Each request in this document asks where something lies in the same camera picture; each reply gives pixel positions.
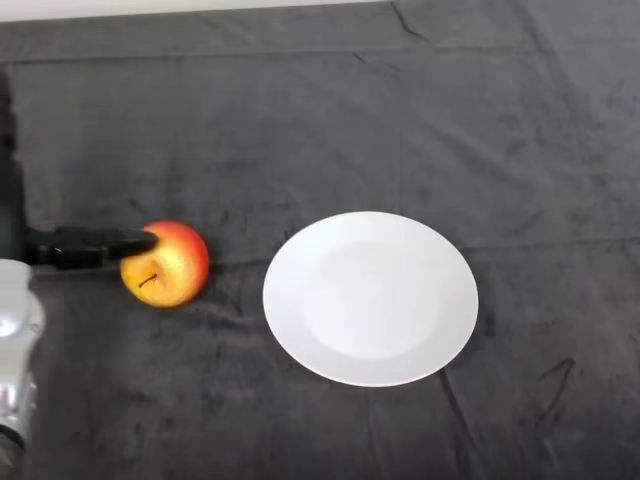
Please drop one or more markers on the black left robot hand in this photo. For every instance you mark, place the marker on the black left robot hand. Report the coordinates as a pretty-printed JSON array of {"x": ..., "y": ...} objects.
[{"x": 75, "y": 247}]

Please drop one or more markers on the red yellow apple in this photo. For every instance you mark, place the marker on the red yellow apple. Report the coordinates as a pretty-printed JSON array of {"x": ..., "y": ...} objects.
[{"x": 175, "y": 275}]

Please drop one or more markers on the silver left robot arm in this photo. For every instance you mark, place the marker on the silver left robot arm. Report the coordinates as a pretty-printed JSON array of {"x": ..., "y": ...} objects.
[{"x": 15, "y": 340}]

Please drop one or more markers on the white round plate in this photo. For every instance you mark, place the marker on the white round plate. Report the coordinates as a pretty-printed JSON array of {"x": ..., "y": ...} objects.
[{"x": 371, "y": 300}]

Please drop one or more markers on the black velvet cloth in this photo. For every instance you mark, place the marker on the black velvet cloth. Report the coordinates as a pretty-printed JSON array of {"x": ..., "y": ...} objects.
[{"x": 320, "y": 125}]

